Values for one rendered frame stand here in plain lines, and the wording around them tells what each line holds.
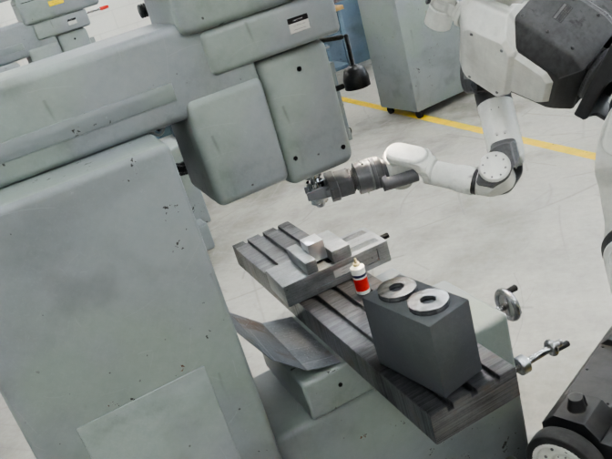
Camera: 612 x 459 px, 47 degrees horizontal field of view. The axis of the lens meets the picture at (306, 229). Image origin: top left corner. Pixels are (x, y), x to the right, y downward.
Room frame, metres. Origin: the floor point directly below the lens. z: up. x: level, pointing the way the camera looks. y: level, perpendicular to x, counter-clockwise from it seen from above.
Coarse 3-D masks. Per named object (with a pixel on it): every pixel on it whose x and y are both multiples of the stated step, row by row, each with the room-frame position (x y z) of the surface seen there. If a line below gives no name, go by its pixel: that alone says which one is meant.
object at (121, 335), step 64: (0, 192) 1.39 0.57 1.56; (64, 192) 1.32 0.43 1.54; (128, 192) 1.36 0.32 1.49; (0, 256) 1.27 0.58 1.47; (64, 256) 1.31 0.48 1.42; (128, 256) 1.35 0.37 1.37; (192, 256) 1.39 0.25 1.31; (0, 320) 1.26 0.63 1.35; (64, 320) 1.29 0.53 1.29; (128, 320) 1.33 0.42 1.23; (192, 320) 1.37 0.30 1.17; (0, 384) 1.24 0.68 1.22; (64, 384) 1.27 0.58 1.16; (128, 384) 1.31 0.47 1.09; (192, 384) 1.35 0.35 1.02; (64, 448) 1.25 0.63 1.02; (128, 448) 1.29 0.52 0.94; (192, 448) 1.33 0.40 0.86; (256, 448) 1.38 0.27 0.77
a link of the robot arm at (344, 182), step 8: (360, 160) 1.74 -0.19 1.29; (344, 168) 1.77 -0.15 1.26; (352, 168) 1.74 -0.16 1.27; (360, 168) 1.71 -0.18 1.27; (368, 168) 1.71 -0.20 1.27; (328, 176) 1.75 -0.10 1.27; (336, 176) 1.74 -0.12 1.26; (344, 176) 1.72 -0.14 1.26; (352, 176) 1.72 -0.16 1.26; (360, 176) 1.70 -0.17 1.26; (368, 176) 1.70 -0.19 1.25; (328, 184) 1.70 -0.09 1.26; (336, 184) 1.69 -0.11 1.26; (344, 184) 1.70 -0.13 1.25; (352, 184) 1.70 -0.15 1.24; (360, 184) 1.70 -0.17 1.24; (368, 184) 1.70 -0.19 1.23; (336, 192) 1.68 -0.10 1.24; (344, 192) 1.70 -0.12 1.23; (352, 192) 1.70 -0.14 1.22; (360, 192) 1.74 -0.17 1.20; (368, 192) 1.74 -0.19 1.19; (336, 200) 1.69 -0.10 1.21
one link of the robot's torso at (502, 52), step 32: (480, 0) 1.51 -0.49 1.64; (512, 0) 1.48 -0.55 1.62; (544, 0) 1.48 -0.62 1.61; (576, 0) 1.47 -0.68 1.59; (608, 0) 1.47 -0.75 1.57; (480, 32) 1.50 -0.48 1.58; (512, 32) 1.46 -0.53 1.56; (544, 32) 1.43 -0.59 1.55; (576, 32) 1.42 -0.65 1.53; (608, 32) 1.42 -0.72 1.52; (480, 64) 1.56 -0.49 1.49; (512, 64) 1.48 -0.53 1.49; (544, 64) 1.42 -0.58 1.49; (576, 64) 1.39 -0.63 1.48; (544, 96) 1.47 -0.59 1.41; (576, 96) 1.46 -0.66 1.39
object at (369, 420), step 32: (448, 288) 1.96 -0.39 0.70; (480, 320) 1.73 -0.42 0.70; (512, 352) 1.73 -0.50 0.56; (256, 384) 1.74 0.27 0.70; (288, 416) 1.55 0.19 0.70; (352, 416) 1.54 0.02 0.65; (384, 416) 1.57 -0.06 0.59; (512, 416) 1.71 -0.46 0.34; (288, 448) 1.48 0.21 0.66; (320, 448) 1.50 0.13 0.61; (352, 448) 1.53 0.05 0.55; (384, 448) 1.56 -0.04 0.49; (416, 448) 1.60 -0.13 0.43; (448, 448) 1.63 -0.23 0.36; (480, 448) 1.67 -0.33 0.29; (512, 448) 1.70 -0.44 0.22
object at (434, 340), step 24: (384, 288) 1.38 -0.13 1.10; (408, 288) 1.35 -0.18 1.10; (432, 288) 1.34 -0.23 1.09; (384, 312) 1.32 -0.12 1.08; (408, 312) 1.27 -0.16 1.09; (432, 312) 1.24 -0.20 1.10; (456, 312) 1.24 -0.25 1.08; (384, 336) 1.34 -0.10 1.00; (408, 336) 1.27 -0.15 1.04; (432, 336) 1.20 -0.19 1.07; (456, 336) 1.23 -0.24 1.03; (384, 360) 1.37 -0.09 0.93; (408, 360) 1.28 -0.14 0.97; (432, 360) 1.21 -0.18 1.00; (456, 360) 1.22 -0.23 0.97; (480, 360) 1.26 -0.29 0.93; (432, 384) 1.23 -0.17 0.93; (456, 384) 1.22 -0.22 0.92
